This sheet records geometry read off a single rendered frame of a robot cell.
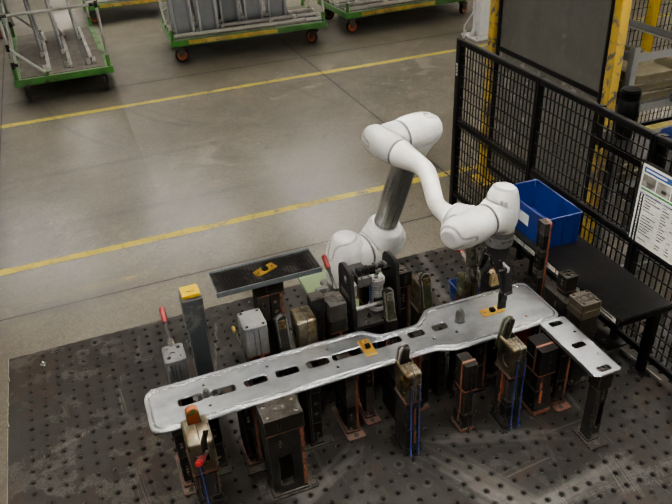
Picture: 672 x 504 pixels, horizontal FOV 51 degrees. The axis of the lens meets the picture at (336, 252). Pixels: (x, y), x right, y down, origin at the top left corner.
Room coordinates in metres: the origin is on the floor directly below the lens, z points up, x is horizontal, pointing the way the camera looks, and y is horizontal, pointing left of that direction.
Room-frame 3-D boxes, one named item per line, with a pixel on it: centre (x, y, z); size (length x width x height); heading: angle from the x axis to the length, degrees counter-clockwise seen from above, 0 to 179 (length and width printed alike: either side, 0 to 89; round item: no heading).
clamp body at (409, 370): (1.60, -0.20, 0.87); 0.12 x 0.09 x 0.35; 20
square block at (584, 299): (1.87, -0.83, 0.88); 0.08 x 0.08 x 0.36; 20
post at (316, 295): (1.91, 0.08, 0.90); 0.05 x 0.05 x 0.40; 20
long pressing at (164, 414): (1.73, -0.07, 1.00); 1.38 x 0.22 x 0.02; 110
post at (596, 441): (1.59, -0.80, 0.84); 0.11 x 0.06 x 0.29; 20
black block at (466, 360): (1.67, -0.40, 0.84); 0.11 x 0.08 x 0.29; 20
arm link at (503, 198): (1.89, -0.51, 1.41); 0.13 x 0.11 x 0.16; 127
